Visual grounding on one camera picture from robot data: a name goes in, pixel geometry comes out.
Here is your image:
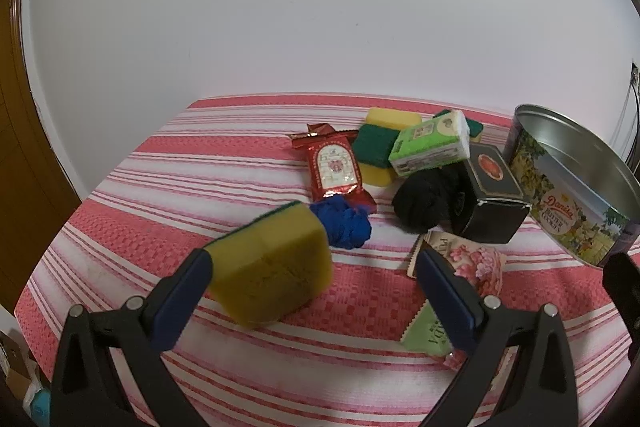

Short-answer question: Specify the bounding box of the yellow green sponge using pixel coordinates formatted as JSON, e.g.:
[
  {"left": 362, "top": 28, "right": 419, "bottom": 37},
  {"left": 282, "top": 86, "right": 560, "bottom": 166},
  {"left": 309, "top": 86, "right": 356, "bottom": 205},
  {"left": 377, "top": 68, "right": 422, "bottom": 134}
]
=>
[
  {"left": 204, "top": 202, "right": 333, "bottom": 329},
  {"left": 433, "top": 108, "right": 484, "bottom": 143}
]

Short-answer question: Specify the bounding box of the blue cloth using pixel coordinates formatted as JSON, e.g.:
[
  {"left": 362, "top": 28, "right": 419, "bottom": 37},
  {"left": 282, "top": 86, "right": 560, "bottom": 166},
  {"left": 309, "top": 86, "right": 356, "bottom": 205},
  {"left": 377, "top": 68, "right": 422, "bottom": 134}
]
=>
[{"left": 309, "top": 195, "right": 372, "bottom": 249}]

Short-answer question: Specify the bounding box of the green-top yellow sponge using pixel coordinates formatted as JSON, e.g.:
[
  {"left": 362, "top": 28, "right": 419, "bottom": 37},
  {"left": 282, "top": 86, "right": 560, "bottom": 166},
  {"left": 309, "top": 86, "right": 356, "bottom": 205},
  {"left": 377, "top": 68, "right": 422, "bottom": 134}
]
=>
[{"left": 352, "top": 124, "right": 399, "bottom": 169}]

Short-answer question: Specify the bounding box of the green sachet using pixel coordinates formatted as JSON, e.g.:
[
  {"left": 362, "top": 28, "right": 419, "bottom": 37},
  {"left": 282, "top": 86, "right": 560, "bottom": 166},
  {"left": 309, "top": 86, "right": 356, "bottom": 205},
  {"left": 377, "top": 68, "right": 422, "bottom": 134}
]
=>
[{"left": 400, "top": 301, "right": 466, "bottom": 371}]

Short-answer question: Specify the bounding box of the pink floral sachet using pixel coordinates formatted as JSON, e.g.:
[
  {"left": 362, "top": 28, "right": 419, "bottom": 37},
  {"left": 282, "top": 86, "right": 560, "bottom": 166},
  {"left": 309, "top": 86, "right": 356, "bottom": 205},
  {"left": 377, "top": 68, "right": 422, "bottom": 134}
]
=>
[{"left": 407, "top": 231, "right": 506, "bottom": 297}]

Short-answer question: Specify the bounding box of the black tea box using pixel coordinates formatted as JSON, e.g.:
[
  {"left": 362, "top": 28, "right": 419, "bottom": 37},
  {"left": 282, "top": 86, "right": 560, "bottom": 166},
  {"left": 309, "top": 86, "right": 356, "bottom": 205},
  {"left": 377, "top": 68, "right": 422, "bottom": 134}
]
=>
[{"left": 442, "top": 143, "right": 530, "bottom": 244}]

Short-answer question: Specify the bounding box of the round cookie tin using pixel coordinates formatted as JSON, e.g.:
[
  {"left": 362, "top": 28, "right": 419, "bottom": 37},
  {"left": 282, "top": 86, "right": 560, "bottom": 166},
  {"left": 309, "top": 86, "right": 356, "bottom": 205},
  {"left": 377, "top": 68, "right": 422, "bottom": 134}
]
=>
[{"left": 503, "top": 104, "right": 639, "bottom": 268}]

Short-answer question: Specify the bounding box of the black crumpled cloth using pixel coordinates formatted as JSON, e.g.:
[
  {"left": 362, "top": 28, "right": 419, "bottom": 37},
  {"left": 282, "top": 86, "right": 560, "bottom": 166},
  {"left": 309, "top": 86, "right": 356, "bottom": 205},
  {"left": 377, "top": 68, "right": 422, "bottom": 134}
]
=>
[{"left": 392, "top": 164, "right": 472, "bottom": 233}]

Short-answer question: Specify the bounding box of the brown wooden door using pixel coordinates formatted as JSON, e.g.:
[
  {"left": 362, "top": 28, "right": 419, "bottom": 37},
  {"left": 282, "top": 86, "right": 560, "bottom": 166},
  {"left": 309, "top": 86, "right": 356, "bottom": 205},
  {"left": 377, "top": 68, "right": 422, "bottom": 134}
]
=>
[{"left": 0, "top": 0, "right": 80, "bottom": 312}]

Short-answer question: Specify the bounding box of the green tissue pack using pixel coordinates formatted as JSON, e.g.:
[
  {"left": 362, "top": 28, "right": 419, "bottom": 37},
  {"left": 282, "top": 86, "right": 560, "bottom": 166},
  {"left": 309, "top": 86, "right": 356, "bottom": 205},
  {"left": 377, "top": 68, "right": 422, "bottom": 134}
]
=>
[{"left": 388, "top": 110, "right": 471, "bottom": 176}]

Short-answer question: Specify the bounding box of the red white striped tablecloth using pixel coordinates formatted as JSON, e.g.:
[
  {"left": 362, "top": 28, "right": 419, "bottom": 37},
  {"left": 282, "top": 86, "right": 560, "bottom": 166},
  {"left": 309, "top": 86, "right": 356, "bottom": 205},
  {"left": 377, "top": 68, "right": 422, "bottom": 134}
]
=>
[{"left": 16, "top": 94, "right": 639, "bottom": 426}]

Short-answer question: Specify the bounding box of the yellow sponge at back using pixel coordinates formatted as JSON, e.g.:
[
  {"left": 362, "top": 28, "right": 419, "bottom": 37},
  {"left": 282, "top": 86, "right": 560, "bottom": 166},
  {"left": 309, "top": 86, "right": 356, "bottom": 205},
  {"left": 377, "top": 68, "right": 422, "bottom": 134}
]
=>
[{"left": 357, "top": 107, "right": 422, "bottom": 186}]

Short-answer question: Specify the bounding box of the red candy packet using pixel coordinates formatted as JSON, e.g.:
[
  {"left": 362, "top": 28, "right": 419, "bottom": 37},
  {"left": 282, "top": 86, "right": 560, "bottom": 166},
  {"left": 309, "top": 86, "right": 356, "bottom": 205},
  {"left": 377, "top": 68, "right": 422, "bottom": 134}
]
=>
[{"left": 288, "top": 124, "right": 376, "bottom": 213}]

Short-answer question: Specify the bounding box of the wall power socket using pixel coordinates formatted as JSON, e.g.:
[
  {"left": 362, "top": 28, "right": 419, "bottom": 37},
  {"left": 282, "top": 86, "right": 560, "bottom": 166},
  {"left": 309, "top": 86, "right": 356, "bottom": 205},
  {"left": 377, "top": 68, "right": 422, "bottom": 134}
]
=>
[{"left": 630, "top": 63, "right": 640, "bottom": 88}]

